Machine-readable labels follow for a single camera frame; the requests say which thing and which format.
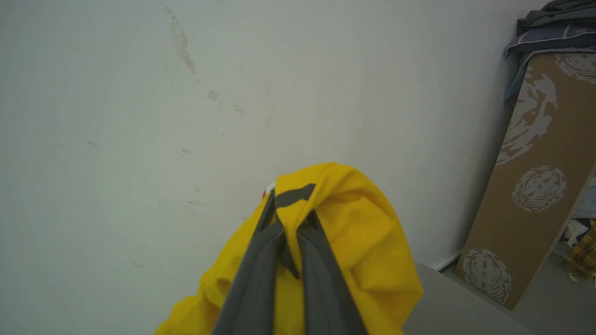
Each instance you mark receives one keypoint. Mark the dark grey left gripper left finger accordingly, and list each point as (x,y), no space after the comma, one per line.
(251,288)

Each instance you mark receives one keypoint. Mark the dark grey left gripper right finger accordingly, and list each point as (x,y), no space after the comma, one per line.
(326,288)

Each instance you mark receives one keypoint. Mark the yellow t-shirt garment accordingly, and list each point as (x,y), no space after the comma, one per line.
(368,242)

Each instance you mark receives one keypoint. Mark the dark grey folded garment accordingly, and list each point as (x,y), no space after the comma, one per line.
(558,14)

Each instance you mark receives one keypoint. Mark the brown board with white swirls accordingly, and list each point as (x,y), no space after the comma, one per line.
(545,186)

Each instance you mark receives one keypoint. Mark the white crumpled cloth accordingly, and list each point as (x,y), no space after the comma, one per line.
(573,232)

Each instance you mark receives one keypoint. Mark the yellow plaid cloth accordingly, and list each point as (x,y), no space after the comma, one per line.
(584,253)

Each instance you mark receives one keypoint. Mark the pale blue cloth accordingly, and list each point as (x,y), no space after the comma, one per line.
(587,200)

